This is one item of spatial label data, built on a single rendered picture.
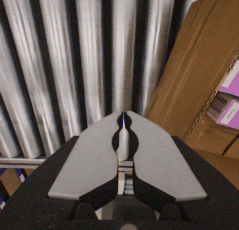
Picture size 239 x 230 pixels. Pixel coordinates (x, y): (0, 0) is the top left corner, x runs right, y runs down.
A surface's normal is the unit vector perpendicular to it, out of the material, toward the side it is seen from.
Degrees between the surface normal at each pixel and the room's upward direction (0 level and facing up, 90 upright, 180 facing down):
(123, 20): 4
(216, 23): 90
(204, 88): 90
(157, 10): 19
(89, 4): 9
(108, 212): 0
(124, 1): 4
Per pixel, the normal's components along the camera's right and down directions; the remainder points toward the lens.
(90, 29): 0.14, 0.46
